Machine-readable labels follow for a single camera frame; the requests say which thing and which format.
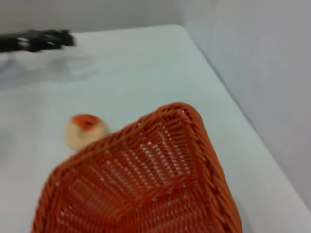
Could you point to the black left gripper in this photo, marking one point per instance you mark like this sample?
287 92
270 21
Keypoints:
12 42

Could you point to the round bun with orange top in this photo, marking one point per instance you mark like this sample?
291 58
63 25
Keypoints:
82 133

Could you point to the orange woven plastic basket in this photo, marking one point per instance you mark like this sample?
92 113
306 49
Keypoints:
136 184

